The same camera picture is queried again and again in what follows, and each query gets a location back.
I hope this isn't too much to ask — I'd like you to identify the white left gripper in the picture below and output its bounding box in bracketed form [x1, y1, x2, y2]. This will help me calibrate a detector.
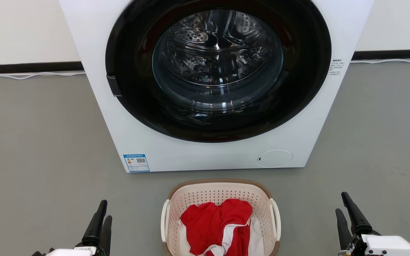
[31, 199, 113, 256]

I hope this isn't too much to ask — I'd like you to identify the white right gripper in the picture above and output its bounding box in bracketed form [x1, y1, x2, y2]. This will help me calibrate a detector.
[335, 192, 410, 256]

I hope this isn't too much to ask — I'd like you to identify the cream perforated laundry basket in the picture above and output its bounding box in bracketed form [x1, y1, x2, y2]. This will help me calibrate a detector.
[161, 179, 282, 256]

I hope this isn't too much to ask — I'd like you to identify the blue energy label sticker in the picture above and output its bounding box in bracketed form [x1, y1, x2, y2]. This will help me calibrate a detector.
[123, 154, 151, 173]

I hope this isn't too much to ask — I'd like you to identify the round white filter cover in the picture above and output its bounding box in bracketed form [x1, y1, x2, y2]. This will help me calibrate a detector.
[257, 149, 294, 169]

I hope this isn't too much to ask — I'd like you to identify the red and white garment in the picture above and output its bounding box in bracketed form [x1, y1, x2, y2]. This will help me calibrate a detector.
[179, 198, 265, 256]

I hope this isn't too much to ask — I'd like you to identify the white front-load washing machine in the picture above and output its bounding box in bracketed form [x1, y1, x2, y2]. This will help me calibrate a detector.
[58, 0, 375, 173]

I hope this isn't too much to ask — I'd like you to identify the black round washing machine door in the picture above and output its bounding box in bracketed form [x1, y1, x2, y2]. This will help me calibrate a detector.
[105, 0, 332, 143]

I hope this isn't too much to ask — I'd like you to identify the white floor cable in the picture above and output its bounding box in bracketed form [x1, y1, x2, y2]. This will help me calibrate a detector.
[0, 71, 86, 80]
[349, 58, 410, 65]

